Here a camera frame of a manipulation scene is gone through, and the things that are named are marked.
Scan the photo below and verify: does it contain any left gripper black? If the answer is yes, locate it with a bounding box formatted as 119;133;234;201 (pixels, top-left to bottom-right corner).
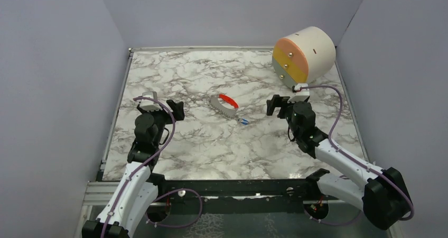
138;99;184;146

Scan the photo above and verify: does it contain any blue capped key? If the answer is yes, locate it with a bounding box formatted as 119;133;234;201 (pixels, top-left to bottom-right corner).
237;118;249;125

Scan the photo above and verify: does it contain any silver red wristlet keychain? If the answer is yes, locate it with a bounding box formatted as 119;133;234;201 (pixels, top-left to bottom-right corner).
209;94;239;118

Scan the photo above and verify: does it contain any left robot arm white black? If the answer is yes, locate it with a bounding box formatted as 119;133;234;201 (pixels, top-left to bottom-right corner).
81;96;185;237

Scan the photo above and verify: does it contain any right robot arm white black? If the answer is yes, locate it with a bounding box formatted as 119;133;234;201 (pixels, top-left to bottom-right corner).
266;95;413;230

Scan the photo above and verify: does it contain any round cream drawer cabinet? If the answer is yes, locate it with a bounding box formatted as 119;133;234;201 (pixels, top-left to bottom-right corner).
272;26;336;88

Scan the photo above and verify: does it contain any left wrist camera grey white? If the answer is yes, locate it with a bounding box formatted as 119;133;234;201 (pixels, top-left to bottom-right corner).
136;91;162;112

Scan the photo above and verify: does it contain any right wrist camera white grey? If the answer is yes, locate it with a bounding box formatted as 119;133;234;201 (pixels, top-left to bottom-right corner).
287;84;310;103

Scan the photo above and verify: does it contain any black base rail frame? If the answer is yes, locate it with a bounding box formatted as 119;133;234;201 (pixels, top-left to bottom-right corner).
130;174;332;228

